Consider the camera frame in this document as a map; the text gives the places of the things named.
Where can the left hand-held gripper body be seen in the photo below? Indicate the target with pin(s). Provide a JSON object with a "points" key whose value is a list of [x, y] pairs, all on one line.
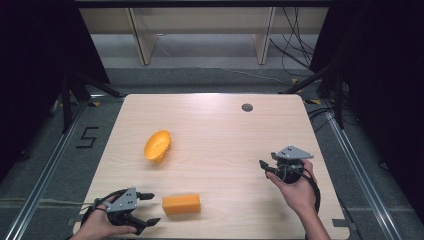
{"points": [[122, 202]]}

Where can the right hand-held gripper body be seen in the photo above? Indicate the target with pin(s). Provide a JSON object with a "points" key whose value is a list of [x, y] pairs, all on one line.
{"points": [[290, 164]]}

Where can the orange rectangular block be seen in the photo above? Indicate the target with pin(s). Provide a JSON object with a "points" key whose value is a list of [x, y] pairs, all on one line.
{"points": [[181, 204]]}

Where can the person's right hand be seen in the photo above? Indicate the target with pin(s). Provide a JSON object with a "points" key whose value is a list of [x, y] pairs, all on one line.
{"points": [[296, 193]]}

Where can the person's left hand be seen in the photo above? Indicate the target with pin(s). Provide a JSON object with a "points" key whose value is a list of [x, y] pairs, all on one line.
{"points": [[100, 225]]}

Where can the orange plastic bowl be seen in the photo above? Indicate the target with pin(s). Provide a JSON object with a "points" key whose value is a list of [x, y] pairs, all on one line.
{"points": [[157, 145]]}

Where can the grey round table grommet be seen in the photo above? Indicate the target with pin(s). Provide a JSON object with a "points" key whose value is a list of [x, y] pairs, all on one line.
{"points": [[247, 107]]}

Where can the black tripod stand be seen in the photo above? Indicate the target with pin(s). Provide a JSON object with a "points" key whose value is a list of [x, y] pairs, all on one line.
{"points": [[71, 95], [330, 85]]}

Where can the black curtain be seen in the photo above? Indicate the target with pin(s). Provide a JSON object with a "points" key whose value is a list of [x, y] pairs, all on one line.
{"points": [[36, 73], [383, 93]]}

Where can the white furniture leg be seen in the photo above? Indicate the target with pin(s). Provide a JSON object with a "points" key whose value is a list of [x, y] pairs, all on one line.
{"points": [[143, 36], [265, 36]]}

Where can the grey table bracket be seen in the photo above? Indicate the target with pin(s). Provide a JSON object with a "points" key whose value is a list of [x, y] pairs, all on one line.
{"points": [[342, 222], [70, 221]]}

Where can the aluminium floor rail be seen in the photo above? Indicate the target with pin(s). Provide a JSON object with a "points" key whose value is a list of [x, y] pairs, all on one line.
{"points": [[363, 173], [43, 173]]}

